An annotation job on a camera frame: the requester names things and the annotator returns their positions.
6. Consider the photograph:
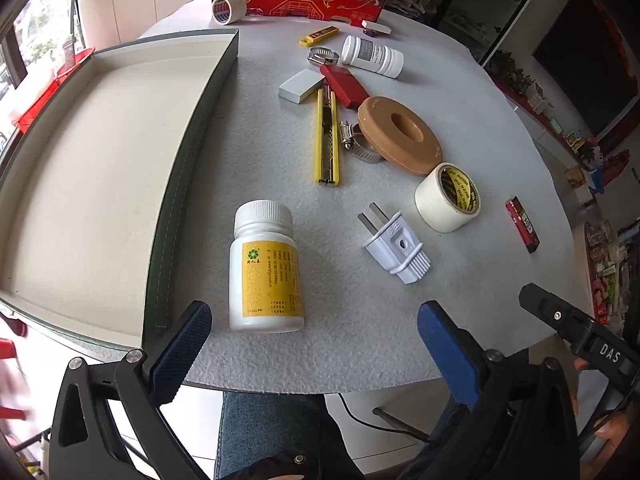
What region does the white tape roll blue-red core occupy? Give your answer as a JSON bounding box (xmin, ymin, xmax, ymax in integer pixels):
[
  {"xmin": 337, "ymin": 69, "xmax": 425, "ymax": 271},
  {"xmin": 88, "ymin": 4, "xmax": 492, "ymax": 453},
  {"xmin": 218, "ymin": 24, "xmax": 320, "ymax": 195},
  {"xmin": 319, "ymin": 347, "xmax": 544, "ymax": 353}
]
[{"xmin": 211, "ymin": 0, "xmax": 247, "ymax": 26}]

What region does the metal hose clamp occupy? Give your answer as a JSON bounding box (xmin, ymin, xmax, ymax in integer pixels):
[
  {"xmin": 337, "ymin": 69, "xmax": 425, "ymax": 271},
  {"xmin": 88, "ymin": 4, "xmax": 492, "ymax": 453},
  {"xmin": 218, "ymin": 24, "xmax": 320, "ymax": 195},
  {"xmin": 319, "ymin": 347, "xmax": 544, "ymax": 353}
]
[
  {"xmin": 339, "ymin": 121, "xmax": 386, "ymax": 165},
  {"xmin": 306, "ymin": 47, "xmax": 341, "ymax": 68}
]

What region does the small yellow blade box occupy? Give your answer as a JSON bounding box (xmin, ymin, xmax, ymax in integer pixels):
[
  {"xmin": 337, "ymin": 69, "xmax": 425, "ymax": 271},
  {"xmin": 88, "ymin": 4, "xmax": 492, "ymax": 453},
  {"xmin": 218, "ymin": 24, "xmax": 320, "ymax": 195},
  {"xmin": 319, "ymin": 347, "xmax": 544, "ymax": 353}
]
[{"xmin": 299, "ymin": 25, "xmax": 340, "ymax": 47}]

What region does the dark wall screen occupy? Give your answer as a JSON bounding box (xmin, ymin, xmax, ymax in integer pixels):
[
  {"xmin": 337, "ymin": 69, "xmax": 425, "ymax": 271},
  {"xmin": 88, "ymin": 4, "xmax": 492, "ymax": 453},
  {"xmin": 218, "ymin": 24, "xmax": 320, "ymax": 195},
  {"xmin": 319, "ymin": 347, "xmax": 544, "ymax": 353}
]
[{"xmin": 532, "ymin": 0, "xmax": 640, "ymax": 141}]

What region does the dark display shelf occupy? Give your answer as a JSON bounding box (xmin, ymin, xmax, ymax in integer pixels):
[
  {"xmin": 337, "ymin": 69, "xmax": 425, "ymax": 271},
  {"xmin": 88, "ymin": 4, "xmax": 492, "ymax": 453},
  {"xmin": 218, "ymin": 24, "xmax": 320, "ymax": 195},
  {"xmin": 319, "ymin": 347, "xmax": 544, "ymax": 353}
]
[{"xmin": 385, "ymin": 0, "xmax": 556, "ymax": 66}]

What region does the white tape roll yellow core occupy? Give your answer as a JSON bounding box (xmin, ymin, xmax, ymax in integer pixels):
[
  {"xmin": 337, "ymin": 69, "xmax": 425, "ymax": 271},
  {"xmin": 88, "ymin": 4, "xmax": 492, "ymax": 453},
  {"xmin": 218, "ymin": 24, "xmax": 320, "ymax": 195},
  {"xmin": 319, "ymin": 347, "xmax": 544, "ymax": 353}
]
[{"xmin": 414, "ymin": 162, "xmax": 482, "ymax": 233}]

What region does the white power plug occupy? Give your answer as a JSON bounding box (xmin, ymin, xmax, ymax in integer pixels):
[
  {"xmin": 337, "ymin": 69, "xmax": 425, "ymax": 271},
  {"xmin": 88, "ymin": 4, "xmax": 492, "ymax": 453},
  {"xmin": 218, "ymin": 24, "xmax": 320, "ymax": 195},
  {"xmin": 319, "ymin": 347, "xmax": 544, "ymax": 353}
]
[{"xmin": 356, "ymin": 202, "xmax": 432, "ymax": 285}]

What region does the person's jeans leg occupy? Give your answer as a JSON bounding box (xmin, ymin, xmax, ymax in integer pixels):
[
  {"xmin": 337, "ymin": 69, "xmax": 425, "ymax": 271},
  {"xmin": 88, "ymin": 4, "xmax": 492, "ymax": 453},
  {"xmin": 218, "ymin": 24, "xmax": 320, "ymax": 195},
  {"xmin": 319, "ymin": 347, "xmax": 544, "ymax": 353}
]
[{"xmin": 215, "ymin": 392, "xmax": 366, "ymax": 480}]

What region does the white cabinet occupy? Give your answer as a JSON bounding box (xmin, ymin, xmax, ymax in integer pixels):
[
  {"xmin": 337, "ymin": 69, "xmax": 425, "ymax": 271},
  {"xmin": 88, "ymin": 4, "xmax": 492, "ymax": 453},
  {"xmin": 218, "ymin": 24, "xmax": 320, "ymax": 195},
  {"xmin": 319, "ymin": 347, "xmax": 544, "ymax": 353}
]
[{"xmin": 75, "ymin": 0, "xmax": 221, "ymax": 56}]

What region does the black cable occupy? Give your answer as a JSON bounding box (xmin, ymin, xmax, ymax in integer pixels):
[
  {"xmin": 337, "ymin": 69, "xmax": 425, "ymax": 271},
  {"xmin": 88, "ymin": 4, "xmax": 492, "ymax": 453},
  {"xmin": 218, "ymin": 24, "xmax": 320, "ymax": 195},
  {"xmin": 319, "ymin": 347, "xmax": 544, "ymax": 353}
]
[{"xmin": 337, "ymin": 392, "xmax": 431, "ymax": 443}]

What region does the red and black pack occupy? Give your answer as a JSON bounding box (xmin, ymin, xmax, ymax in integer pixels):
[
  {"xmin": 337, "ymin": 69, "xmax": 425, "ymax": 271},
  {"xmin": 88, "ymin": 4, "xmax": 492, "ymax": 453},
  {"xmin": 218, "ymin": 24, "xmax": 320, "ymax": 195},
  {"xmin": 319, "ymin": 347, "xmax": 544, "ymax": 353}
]
[{"xmin": 505, "ymin": 197, "xmax": 541, "ymax": 254}]

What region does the white bottle yellow label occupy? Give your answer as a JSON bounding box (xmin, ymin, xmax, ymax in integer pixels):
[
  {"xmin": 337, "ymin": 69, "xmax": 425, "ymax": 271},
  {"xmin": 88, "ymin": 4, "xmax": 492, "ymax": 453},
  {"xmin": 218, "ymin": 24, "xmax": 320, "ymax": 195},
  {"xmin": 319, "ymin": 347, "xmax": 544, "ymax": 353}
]
[{"xmin": 229, "ymin": 200, "xmax": 306, "ymax": 333}]

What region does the red plastic stool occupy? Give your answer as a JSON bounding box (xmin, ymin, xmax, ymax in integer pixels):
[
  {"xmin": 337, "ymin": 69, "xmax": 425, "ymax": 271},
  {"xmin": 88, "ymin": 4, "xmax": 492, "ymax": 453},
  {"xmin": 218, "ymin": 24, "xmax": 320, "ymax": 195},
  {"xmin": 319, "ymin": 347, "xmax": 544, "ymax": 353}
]
[{"xmin": 0, "ymin": 315, "xmax": 28, "ymax": 421}]

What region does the yellow utility knife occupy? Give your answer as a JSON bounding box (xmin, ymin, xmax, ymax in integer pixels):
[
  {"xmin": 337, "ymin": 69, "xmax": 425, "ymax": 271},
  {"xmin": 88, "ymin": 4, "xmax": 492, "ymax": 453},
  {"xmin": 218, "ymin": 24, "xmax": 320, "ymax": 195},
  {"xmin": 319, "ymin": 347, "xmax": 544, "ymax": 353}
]
[{"xmin": 314, "ymin": 84, "xmax": 343, "ymax": 187}]

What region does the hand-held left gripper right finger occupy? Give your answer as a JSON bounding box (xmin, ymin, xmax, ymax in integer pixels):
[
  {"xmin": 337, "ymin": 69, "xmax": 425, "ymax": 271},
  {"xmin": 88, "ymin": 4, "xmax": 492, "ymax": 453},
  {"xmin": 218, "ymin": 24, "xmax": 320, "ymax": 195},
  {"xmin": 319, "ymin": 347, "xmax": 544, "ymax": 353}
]
[{"xmin": 417, "ymin": 301, "xmax": 581, "ymax": 480}]

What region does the red case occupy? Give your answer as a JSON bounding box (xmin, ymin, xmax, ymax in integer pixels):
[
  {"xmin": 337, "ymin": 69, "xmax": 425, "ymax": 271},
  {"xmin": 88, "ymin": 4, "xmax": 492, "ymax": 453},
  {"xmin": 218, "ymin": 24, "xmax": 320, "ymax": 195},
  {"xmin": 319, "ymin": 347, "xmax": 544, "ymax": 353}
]
[{"xmin": 319, "ymin": 64, "xmax": 371, "ymax": 109}]

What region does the potted plant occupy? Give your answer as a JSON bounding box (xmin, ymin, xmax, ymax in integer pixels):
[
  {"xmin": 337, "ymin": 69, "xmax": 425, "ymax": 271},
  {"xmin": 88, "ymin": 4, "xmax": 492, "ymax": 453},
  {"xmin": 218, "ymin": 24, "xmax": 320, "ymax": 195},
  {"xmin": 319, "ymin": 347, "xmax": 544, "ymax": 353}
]
[{"xmin": 487, "ymin": 50, "xmax": 536, "ymax": 93}]

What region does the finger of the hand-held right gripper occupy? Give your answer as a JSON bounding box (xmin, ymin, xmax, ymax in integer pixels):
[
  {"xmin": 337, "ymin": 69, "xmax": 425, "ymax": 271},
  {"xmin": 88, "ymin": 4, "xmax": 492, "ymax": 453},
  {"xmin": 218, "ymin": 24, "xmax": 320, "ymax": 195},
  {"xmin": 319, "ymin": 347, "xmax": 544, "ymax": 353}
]
[{"xmin": 519, "ymin": 282, "xmax": 597, "ymax": 347}]

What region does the tan ring-shaped disc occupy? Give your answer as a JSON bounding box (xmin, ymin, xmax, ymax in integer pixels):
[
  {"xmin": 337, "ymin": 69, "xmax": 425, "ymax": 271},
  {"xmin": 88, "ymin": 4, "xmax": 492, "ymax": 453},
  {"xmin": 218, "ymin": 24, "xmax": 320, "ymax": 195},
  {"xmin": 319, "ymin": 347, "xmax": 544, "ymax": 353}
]
[{"xmin": 357, "ymin": 96, "xmax": 444, "ymax": 177}]

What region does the small white box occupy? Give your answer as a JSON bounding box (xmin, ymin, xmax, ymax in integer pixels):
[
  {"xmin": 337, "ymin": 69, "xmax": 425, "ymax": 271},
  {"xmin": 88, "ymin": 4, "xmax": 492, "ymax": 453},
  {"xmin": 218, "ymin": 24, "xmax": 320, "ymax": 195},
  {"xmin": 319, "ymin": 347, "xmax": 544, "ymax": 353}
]
[{"xmin": 278, "ymin": 69, "xmax": 326, "ymax": 105}]

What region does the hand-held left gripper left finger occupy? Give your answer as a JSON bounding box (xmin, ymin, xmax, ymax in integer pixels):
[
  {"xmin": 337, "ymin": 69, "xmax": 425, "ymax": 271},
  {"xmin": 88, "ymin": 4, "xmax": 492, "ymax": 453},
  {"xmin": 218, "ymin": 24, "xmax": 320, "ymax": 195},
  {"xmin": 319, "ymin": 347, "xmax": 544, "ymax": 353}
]
[{"xmin": 47, "ymin": 301, "xmax": 213, "ymax": 480}]

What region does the white bottle grey label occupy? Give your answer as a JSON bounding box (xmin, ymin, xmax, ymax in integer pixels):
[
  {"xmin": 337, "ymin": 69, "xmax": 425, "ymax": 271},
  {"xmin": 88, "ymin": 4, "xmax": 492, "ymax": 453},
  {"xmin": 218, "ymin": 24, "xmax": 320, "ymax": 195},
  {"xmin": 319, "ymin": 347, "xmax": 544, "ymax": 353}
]
[{"xmin": 341, "ymin": 36, "xmax": 405, "ymax": 79}]

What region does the person's right hand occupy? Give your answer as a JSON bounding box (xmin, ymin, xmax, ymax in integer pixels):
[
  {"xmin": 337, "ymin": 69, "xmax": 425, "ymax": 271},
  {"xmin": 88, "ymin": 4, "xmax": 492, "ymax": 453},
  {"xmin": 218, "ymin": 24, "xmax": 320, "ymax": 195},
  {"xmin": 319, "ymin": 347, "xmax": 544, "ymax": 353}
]
[{"xmin": 596, "ymin": 406, "xmax": 634, "ymax": 442}]

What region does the grey shallow tray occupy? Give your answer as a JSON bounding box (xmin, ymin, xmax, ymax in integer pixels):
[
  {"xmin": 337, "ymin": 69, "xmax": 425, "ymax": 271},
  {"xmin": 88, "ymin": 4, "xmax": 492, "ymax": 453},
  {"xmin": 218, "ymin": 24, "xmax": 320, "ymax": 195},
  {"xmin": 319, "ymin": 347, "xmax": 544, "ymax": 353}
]
[{"xmin": 0, "ymin": 27, "xmax": 241, "ymax": 348}]

